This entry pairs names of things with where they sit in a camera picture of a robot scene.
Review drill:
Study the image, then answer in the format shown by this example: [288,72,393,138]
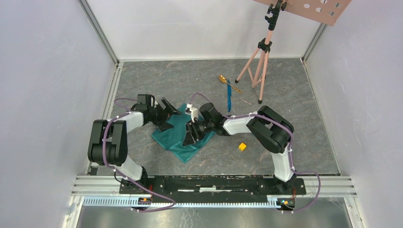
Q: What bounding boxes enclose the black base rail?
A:
[119,175,307,212]

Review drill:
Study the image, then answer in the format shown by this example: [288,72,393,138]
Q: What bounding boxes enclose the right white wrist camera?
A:
[185,104,199,123]

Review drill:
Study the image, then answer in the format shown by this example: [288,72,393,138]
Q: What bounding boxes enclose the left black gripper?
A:
[148,98,182,132]

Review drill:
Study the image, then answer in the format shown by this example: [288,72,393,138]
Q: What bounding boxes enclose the pink tripod stand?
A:
[235,0,288,104]

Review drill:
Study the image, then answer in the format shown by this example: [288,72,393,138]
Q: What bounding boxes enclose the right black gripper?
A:
[182,119,214,147]

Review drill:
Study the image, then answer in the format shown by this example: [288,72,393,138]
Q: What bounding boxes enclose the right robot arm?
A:
[182,103,297,194]

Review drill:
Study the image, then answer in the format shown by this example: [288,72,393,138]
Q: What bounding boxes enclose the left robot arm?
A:
[87,94,182,194]

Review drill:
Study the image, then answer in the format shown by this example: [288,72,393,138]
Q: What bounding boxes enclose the teal cloth napkin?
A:
[151,103,215,163]

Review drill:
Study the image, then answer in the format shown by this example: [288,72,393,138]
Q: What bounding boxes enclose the yellow small cube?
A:
[238,143,247,152]

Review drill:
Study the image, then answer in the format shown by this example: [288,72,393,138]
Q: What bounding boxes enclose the pink perforated board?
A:
[251,0,353,27]

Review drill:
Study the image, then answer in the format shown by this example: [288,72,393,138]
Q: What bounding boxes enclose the gold metal spoon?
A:
[219,75,242,94]

